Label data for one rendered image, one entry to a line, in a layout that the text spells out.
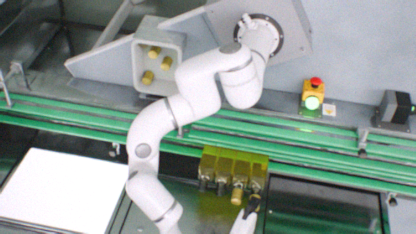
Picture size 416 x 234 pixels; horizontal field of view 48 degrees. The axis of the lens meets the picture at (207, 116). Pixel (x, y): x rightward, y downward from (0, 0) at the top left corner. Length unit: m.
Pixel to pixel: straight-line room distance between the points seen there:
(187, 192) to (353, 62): 0.73
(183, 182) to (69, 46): 1.06
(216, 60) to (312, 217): 0.81
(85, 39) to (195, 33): 1.00
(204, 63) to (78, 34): 1.48
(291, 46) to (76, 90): 0.84
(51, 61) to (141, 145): 1.28
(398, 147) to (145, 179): 0.85
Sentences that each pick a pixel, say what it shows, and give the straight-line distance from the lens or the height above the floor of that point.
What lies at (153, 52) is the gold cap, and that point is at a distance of 1.62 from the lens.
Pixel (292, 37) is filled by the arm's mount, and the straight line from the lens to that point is 1.43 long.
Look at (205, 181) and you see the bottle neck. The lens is 1.53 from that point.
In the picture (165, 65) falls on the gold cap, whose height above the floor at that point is 0.81.
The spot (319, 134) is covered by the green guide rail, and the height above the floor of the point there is 0.92.
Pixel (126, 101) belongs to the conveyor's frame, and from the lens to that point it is 1.75.
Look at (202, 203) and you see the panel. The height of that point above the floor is 1.10.
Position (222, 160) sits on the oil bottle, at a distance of 1.59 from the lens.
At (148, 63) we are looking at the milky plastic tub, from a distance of 1.70.
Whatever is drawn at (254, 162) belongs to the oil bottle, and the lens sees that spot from 1.59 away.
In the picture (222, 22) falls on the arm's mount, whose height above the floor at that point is 0.86.
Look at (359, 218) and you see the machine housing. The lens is 1.78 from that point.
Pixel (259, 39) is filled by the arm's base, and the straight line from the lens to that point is 1.34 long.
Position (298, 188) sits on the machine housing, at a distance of 1.80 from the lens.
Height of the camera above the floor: 2.09
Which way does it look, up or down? 47 degrees down
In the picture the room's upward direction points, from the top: 164 degrees counter-clockwise
